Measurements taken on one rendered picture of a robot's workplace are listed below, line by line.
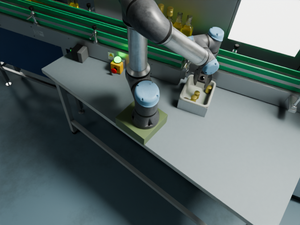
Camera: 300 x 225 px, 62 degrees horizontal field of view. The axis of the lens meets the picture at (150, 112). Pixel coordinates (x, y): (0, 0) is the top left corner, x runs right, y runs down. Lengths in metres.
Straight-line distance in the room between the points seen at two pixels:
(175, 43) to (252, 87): 0.80
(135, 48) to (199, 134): 0.61
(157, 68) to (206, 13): 0.43
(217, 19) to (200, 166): 0.86
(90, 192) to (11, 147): 0.80
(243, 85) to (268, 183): 0.60
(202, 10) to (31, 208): 1.78
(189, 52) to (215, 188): 0.65
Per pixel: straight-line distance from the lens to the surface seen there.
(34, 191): 2.15
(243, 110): 1.61
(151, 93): 1.15
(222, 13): 1.60
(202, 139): 1.40
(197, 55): 1.07
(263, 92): 1.66
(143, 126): 1.28
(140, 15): 0.89
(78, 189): 2.07
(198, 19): 1.65
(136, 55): 1.12
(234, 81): 1.63
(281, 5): 1.56
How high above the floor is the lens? 1.89
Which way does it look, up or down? 52 degrees down
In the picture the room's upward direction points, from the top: 6 degrees clockwise
